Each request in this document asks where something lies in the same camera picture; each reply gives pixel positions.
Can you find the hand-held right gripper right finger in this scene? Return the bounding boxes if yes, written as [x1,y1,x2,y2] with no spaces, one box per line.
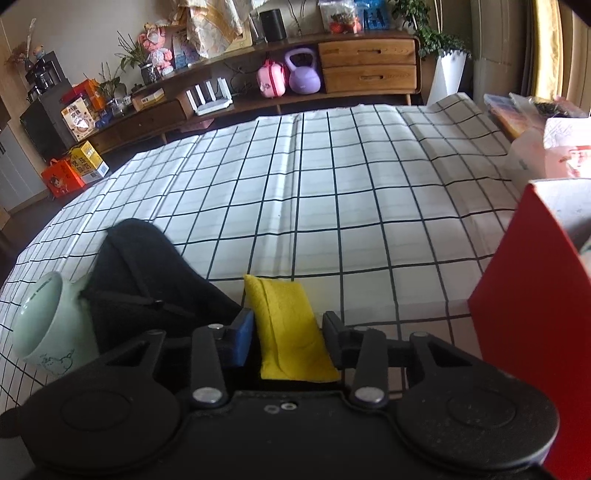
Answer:
[321,311,465,409]

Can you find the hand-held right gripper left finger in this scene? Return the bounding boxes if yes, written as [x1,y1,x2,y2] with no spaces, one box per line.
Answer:
[104,308,257,409]

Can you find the yellow cloth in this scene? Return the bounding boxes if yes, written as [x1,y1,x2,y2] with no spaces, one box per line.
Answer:
[243,274,342,383]

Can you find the black fabric pouch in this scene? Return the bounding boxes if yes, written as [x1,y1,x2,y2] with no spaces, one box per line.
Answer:
[81,218,245,356]

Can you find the white checkered tablecloth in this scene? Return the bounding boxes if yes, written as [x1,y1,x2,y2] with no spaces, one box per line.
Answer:
[0,92,532,416]

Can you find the pale green ceramic mug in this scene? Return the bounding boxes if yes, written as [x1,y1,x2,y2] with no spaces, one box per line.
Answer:
[10,271,100,377]

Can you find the yellow carton box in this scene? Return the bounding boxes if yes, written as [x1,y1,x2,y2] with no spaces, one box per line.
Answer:
[69,141,110,185]

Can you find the white router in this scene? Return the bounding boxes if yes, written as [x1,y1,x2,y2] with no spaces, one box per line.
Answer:
[186,78,233,116]

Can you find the orange red gift box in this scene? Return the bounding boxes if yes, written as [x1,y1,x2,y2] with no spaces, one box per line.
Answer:
[41,158,86,199]

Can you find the small cardboard box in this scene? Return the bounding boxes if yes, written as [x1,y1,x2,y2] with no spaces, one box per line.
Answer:
[131,88,167,112]

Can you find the pink toy suitcase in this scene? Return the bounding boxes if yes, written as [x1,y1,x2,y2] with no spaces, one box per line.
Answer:
[257,59,286,99]

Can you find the small plant in glass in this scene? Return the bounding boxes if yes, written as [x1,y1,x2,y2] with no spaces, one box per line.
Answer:
[88,65,126,117]

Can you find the purple kettlebell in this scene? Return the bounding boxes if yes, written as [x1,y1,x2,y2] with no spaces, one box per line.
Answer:
[283,47,322,94]

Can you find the brown printed snack box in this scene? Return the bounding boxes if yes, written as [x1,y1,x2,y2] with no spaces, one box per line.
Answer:
[61,95,99,141]

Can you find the potted plant striped pot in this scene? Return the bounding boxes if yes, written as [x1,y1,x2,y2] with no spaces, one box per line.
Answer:
[115,32,161,86]

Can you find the wooden sideboard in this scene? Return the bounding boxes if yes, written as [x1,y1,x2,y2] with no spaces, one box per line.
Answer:
[83,30,423,155]

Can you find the leafy tree white planter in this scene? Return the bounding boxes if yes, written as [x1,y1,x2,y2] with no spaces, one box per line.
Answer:
[392,0,472,107]

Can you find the orange printed box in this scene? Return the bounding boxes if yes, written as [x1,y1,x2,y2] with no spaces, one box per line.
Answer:
[62,78,106,112]

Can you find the black cabinet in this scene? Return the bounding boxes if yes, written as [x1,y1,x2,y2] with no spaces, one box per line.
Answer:
[19,88,77,160]

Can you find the illustrated picture card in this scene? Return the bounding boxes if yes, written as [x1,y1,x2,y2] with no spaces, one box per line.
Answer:
[173,28,200,65]

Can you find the pile of papers and books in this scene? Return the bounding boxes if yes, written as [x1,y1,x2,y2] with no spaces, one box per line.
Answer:
[482,92,591,139]

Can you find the pink doll figure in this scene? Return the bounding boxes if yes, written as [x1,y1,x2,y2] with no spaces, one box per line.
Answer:
[141,21,175,75]

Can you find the white printed paper bag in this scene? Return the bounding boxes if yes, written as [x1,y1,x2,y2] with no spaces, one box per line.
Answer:
[542,117,591,181]

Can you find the black cylinder speaker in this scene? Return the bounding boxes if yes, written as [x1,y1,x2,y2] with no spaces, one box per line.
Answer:
[259,8,287,41]

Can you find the cream patterned hanging cloth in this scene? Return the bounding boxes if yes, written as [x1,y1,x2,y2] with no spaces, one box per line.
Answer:
[178,0,254,58]

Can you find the plastic bag of fruit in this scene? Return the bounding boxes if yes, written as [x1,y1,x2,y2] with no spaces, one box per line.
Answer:
[318,0,358,34]

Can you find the black coffee machine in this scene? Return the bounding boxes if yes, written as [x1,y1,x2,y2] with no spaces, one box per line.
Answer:
[25,51,70,100]

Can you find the blue package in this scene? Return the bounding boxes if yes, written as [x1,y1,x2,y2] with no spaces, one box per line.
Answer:
[362,0,389,31]

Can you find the yellow curtain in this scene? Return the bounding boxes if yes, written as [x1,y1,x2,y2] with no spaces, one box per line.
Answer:
[531,0,570,100]

